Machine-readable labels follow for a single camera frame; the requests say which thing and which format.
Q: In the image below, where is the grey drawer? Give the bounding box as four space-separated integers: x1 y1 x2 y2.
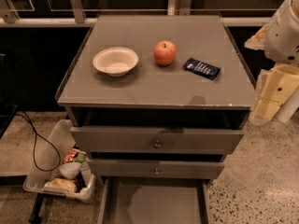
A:
97 177 212 224
89 159 224 179
71 126 244 154

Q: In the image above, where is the white plastic bottle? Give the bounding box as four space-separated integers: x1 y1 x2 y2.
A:
79 161 92 185

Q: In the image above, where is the grey drawer cabinet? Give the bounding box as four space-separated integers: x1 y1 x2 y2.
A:
55 14 257 224

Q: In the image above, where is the clear plastic storage bin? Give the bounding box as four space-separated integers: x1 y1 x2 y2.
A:
23 148 95 203

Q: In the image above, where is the small white cup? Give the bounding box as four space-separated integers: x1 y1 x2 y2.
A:
59 162 80 179

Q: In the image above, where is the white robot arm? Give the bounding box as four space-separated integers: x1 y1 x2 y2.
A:
245 0 299 125

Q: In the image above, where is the grey middle drawer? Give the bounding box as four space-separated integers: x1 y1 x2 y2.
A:
89 159 224 179

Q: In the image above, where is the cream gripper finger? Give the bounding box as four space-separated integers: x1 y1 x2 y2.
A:
244 25 267 50
250 63 299 125

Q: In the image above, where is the red apple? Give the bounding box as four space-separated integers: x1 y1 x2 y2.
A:
153 41 177 66

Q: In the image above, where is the white pipe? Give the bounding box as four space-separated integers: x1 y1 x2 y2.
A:
276 87 299 123

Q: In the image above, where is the dark blue rxbar wrapper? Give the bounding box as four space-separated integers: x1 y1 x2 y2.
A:
183 58 221 80

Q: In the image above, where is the black cable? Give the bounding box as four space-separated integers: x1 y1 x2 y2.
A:
14 110 62 173

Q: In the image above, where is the white paper bowl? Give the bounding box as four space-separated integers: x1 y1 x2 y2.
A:
93 47 138 77

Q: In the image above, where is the grey bottom drawer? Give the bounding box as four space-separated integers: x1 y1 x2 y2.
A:
97 177 212 224

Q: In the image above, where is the green snack packet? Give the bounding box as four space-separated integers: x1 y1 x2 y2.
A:
74 152 87 163

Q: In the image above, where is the red snack packet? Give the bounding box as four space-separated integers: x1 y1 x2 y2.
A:
63 149 78 163

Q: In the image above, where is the metal window railing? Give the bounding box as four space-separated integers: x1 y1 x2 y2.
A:
0 0 284 27

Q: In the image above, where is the clear plastic bin lid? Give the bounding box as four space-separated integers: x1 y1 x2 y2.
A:
24 119 75 192

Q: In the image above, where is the grey top drawer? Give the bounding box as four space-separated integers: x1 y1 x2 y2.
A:
71 126 244 154

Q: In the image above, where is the yellow snack bag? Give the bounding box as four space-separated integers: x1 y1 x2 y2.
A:
45 178 77 193

